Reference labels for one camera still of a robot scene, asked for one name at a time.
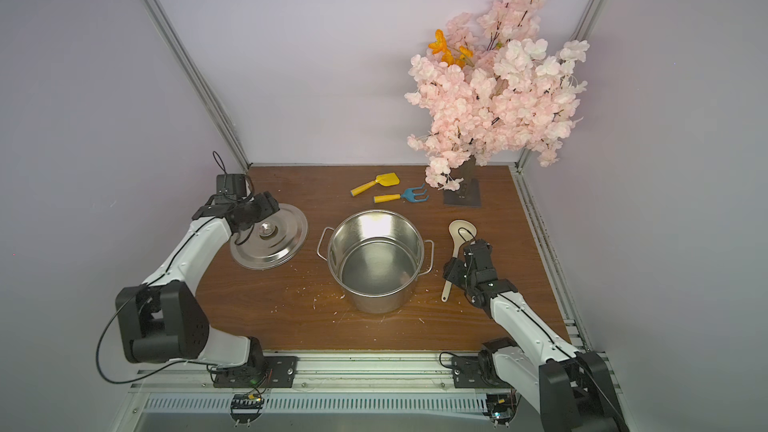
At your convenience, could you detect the stainless steel pot lid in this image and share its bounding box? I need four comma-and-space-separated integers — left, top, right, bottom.
230, 204, 309, 271

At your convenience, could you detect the beige plastic ladle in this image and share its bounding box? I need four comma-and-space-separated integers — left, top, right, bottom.
441, 219, 477, 302

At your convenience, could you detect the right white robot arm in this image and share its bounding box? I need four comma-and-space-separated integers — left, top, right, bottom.
443, 239, 629, 431

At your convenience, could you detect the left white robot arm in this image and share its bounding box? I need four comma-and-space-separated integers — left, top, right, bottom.
115, 192, 279, 375

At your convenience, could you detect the blue yellow toy rake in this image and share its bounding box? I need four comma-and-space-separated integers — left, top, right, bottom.
373, 184, 429, 204

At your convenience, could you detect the yellow toy shovel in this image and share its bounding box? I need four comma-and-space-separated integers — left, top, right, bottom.
350, 172, 400, 197

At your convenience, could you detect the right circuit board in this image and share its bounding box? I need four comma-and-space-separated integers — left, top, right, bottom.
485, 393, 518, 427

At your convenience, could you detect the circuit board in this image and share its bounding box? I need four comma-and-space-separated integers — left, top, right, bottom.
229, 392, 265, 427
485, 393, 518, 427

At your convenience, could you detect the pink artificial blossom tree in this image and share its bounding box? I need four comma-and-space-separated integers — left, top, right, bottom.
405, 0, 590, 191

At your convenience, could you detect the left circuit board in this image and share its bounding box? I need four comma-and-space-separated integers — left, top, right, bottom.
229, 392, 265, 427

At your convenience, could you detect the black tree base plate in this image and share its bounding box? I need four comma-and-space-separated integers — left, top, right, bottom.
443, 178, 482, 208

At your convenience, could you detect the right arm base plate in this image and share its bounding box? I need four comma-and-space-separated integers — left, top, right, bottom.
447, 355, 499, 389

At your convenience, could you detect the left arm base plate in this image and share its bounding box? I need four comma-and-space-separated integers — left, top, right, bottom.
209, 355, 299, 389

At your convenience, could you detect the aluminium rail frame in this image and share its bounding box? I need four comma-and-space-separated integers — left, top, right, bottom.
124, 351, 521, 420

